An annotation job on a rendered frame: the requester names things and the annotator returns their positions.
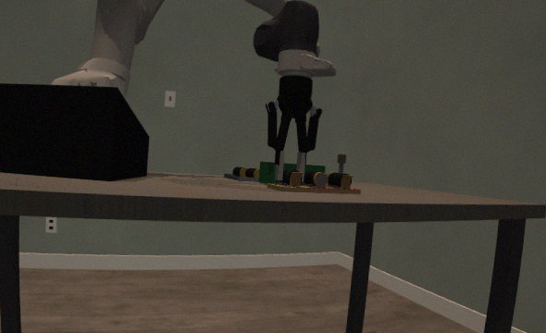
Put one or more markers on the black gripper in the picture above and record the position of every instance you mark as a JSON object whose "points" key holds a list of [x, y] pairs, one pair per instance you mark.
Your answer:
{"points": [[293, 101]]}

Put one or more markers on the green open-top box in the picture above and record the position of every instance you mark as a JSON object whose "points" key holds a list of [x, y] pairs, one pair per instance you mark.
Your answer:
{"points": [[267, 171]]}

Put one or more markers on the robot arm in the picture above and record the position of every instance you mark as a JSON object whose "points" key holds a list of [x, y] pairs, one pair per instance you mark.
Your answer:
{"points": [[290, 38]]}

